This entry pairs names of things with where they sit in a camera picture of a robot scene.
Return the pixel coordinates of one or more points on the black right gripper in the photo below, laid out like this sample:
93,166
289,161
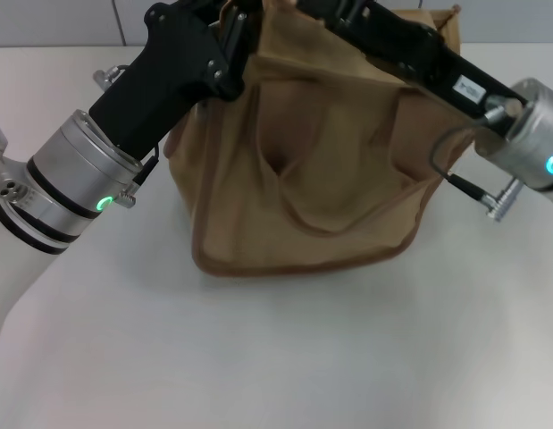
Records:
432,67

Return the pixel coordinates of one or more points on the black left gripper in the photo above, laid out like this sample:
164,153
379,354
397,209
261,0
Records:
169,76

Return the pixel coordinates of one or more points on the khaki canvas food bag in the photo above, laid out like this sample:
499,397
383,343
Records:
329,187

